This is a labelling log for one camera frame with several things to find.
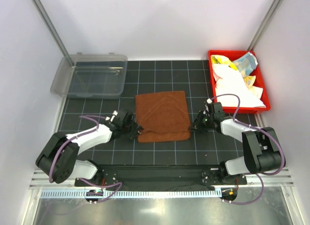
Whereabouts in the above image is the slotted cable duct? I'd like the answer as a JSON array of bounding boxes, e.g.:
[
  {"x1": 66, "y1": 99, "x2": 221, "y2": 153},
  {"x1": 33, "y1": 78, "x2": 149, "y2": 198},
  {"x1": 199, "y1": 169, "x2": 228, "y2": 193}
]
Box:
[{"x1": 40, "y1": 188, "x2": 222, "y2": 200}]

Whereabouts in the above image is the clear plastic bin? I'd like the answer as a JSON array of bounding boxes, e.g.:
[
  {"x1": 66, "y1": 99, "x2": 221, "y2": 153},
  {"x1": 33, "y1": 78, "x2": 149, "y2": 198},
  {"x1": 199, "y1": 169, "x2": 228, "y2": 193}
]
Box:
[{"x1": 50, "y1": 53, "x2": 128, "y2": 100}]

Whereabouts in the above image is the right aluminium frame post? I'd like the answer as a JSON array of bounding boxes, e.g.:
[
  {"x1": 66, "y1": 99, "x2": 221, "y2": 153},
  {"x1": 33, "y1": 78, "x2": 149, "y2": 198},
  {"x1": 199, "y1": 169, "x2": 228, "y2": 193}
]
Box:
[{"x1": 248, "y1": 0, "x2": 284, "y2": 51}]

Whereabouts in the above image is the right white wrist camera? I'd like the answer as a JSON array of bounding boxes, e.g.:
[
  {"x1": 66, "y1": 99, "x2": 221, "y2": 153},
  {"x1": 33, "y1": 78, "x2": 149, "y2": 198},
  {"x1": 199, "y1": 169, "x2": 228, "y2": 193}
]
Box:
[{"x1": 205, "y1": 98, "x2": 214, "y2": 113}]

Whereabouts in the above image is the blue patterned towel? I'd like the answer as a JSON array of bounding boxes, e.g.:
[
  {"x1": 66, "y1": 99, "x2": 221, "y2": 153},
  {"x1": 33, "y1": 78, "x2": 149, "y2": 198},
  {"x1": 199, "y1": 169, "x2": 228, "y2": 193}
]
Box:
[{"x1": 233, "y1": 52, "x2": 258, "y2": 77}]

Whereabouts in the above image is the left aluminium frame post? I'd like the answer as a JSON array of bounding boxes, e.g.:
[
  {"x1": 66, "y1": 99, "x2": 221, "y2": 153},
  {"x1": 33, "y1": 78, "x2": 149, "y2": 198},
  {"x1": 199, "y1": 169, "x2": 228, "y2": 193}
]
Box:
[{"x1": 32, "y1": 0, "x2": 74, "y2": 67}]

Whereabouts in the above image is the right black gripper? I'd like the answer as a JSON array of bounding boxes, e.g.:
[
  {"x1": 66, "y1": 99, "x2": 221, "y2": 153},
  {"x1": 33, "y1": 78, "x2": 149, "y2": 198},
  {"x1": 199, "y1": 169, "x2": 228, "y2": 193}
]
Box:
[{"x1": 188, "y1": 111, "x2": 214, "y2": 134}]

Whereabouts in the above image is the yellow patterned towel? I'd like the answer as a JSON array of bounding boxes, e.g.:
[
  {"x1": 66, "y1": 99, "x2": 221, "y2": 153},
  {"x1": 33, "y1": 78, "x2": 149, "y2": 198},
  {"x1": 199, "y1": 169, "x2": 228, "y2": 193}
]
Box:
[{"x1": 211, "y1": 55, "x2": 238, "y2": 71}]

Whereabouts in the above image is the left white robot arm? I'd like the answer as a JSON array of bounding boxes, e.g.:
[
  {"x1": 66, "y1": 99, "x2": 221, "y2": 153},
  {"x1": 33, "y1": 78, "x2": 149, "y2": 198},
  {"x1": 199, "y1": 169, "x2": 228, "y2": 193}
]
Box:
[{"x1": 35, "y1": 109, "x2": 143, "y2": 186}]

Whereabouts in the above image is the aluminium front rail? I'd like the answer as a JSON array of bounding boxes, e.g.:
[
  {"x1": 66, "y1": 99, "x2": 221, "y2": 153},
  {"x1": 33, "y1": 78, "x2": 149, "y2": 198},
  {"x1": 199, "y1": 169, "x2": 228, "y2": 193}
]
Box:
[{"x1": 29, "y1": 167, "x2": 294, "y2": 189}]

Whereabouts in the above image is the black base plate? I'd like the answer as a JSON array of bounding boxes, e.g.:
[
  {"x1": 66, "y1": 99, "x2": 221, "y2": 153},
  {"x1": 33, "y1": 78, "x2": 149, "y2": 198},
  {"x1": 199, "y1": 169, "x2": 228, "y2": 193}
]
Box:
[{"x1": 70, "y1": 165, "x2": 247, "y2": 192}]

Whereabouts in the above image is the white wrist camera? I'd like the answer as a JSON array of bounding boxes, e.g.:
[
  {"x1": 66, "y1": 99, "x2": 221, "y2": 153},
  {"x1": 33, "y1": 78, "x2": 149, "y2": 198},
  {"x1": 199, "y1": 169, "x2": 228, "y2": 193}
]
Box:
[
  {"x1": 105, "y1": 110, "x2": 118, "y2": 122},
  {"x1": 205, "y1": 98, "x2": 214, "y2": 113}
]

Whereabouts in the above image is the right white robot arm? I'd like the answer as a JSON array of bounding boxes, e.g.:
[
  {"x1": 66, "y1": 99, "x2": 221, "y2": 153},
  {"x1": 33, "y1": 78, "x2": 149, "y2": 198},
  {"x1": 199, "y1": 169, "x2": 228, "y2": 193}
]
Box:
[{"x1": 189, "y1": 100, "x2": 286, "y2": 184}]

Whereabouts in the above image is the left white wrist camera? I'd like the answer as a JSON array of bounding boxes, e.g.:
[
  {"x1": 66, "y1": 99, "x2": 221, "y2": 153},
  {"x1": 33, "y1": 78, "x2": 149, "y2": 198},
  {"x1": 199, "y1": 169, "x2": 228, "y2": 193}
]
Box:
[{"x1": 105, "y1": 110, "x2": 118, "y2": 122}]

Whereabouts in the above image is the white pink towel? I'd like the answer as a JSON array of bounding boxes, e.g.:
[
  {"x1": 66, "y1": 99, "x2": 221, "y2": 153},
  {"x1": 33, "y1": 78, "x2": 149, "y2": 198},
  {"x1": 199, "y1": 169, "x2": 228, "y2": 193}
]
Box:
[{"x1": 212, "y1": 64, "x2": 265, "y2": 108}]

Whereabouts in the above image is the brown towel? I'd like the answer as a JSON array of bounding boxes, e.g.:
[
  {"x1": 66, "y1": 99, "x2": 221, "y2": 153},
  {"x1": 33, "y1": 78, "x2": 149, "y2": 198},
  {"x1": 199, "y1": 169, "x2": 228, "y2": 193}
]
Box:
[{"x1": 135, "y1": 91, "x2": 191, "y2": 143}]

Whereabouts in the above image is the aluminium frame post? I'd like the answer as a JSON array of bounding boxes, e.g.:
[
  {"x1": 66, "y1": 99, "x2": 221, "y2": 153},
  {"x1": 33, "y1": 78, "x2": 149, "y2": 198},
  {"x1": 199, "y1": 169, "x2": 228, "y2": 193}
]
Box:
[
  {"x1": 32, "y1": 0, "x2": 74, "y2": 67},
  {"x1": 248, "y1": 0, "x2": 284, "y2": 51}
]

